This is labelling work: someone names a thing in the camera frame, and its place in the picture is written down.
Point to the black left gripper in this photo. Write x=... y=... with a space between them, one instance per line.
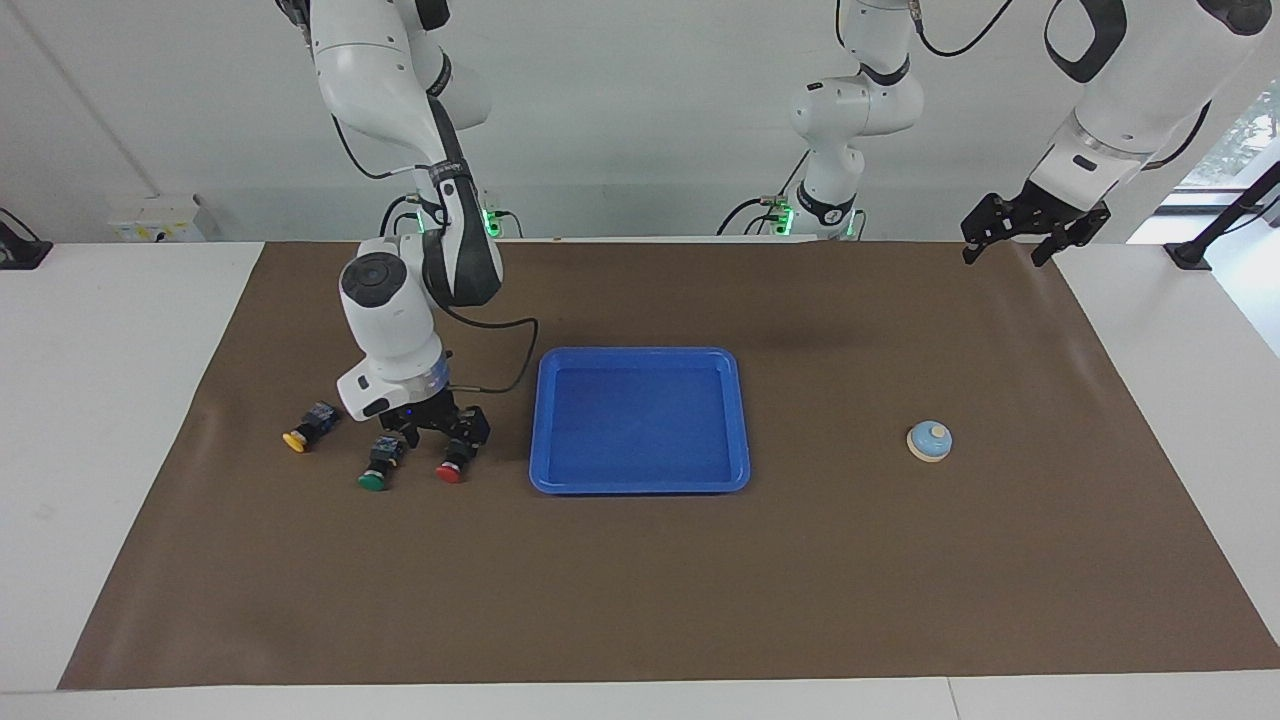
x=1050 y=215

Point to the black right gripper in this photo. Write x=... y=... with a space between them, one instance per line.
x=440 y=412

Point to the red push button switch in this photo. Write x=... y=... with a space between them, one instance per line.
x=450 y=473

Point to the green push button switch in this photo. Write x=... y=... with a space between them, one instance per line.
x=375 y=480

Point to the yellow push button switch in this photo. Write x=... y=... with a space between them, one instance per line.
x=300 y=438

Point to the blue service bell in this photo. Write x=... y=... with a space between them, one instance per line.
x=930 y=442

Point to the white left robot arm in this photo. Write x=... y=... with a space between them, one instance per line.
x=850 y=110

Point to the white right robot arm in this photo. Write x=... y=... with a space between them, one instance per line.
x=385 y=310

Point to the blue plastic tray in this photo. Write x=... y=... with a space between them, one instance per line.
x=640 y=440

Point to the brown table mat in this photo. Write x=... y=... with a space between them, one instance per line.
x=640 y=580

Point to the window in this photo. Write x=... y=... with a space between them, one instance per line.
x=1250 y=130

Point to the black table clamp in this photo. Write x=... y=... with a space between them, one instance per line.
x=20 y=252

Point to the black camera stand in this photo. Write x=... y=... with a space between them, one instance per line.
x=1190 y=252

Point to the white wall socket box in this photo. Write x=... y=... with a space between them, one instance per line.
x=155 y=220

